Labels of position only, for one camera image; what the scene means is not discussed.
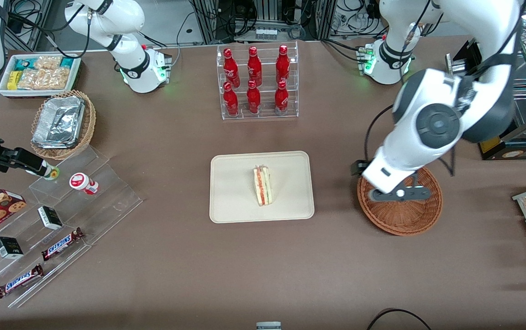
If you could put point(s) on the small black carton box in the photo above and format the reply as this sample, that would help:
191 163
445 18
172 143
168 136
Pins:
50 217
8 247

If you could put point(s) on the clear acrylic bottle rack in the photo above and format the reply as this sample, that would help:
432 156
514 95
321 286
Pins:
266 98

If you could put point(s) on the teal snack packet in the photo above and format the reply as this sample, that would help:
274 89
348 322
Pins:
24 63
67 62

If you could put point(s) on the clear bag of crackers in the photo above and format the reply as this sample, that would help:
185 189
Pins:
48 62
43 79

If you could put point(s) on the yellow snack packet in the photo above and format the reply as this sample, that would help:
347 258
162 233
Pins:
12 80

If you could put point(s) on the light wicker basket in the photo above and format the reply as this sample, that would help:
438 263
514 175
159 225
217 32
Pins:
90 123

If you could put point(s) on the brown wicker basket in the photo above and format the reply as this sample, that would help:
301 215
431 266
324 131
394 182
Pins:
400 217

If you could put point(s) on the green-labelled white jar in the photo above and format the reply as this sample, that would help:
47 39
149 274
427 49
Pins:
53 173

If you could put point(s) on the clear acrylic stepped display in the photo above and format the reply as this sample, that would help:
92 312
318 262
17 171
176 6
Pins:
107 201

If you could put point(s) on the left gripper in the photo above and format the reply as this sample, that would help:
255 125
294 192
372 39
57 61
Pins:
359 167

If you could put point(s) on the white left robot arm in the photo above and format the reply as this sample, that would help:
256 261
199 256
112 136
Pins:
437 123

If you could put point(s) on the white power strip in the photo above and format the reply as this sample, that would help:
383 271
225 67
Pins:
266 33

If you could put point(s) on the silver foil package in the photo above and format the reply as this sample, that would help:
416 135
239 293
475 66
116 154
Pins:
59 121

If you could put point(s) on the small grey box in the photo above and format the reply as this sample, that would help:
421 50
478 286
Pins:
268 326

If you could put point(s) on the white plastic snack bin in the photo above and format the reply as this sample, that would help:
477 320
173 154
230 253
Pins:
38 93

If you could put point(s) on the black and silver device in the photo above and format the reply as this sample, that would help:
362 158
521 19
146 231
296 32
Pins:
469 52

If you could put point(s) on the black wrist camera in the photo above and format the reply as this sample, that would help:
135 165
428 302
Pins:
360 168

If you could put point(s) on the Snickers chocolate bar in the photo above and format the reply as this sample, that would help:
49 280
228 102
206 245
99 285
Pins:
19 281
63 244

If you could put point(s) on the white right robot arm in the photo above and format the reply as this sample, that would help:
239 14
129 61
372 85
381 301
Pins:
139 68

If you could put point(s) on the beige plastic tray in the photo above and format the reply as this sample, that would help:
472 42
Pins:
235 188

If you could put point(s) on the triangular sandwich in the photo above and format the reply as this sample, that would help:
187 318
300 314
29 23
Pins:
263 185

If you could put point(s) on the red-labelled white jar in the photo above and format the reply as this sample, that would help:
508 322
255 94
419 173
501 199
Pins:
79 181

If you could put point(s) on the red cola bottle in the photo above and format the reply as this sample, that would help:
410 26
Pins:
230 64
281 98
254 98
254 64
231 101
282 62

